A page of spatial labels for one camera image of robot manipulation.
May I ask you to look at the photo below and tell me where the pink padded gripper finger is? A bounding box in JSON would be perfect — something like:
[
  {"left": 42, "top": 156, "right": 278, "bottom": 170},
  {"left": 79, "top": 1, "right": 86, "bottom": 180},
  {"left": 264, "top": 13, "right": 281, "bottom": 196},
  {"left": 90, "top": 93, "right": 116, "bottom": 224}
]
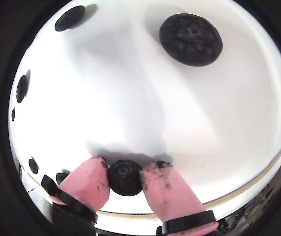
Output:
[
  {"left": 41, "top": 157, "right": 111, "bottom": 236},
  {"left": 140, "top": 160, "right": 218, "bottom": 236}
]

